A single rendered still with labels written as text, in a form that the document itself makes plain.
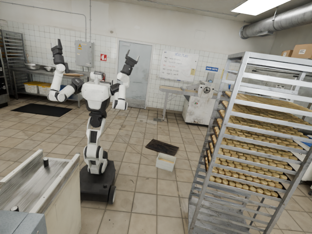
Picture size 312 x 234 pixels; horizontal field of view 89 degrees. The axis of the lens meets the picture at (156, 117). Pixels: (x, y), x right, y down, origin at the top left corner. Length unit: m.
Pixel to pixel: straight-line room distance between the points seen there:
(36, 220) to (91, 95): 1.26
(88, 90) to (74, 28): 4.21
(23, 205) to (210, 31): 5.34
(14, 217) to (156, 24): 5.10
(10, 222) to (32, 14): 6.04
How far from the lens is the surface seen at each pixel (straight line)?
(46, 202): 1.18
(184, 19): 5.40
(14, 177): 1.40
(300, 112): 1.42
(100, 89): 1.71
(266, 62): 1.26
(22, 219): 0.72
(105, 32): 5.51
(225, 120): 1.24
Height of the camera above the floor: 1.71
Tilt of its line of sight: 20 degrees down
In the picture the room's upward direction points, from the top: 9 degrees clockwise
